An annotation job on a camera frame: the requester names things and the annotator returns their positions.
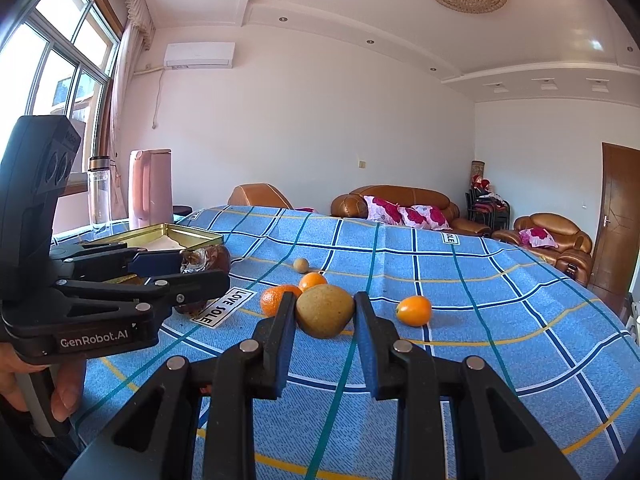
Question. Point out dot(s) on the pink electric kettle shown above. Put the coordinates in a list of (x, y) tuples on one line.
[(149, 188)]

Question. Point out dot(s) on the white wall air conditioner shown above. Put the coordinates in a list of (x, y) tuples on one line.
[(199, 55)]

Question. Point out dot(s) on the pink curtain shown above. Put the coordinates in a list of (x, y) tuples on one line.
[(137, 36)]

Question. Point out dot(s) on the small tan longan fruit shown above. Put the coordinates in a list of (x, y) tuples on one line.
[(301, 265)]

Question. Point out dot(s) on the dark brown water chestnut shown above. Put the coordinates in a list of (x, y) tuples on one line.
[(212, 264)]

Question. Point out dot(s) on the stack of dark chairs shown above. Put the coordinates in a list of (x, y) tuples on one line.
[(485, 206)]

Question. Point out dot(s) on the gold metal tin tray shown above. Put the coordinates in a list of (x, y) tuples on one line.
[(164, 236)]

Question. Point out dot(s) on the brown leather armchair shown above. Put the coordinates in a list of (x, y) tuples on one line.
[(556, 240), (258, 194)]

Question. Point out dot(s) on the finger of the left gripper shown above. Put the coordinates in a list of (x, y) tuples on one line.
[(113, 260), (165, 289)]

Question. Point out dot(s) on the window with frame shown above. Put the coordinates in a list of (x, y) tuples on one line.
[(60, 61)]

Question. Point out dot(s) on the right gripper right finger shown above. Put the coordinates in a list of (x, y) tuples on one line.
[(375, 336)]

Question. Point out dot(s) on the small orange kumquat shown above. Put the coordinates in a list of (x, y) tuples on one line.
[(311, 279), (414, 311)]

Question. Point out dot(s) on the pink floral cushion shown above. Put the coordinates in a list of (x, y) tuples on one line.
[(537, 237), (383, 211), (424, 217)]

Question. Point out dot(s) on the clear glass water bottle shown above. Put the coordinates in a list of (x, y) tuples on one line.
[(99, 189)]

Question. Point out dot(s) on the brown wooden door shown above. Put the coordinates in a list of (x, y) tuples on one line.
[(617, 244)]

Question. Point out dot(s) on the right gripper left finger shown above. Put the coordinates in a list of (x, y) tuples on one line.
[(275, 337)]

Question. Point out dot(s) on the orange tangerine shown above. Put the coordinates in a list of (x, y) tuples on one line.
[(271, 298)]

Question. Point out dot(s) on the person left hand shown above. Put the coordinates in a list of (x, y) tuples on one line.
[(34, 388)]

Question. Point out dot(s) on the brown leather three-seat sofa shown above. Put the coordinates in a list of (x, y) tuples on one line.
[(390, 201)]

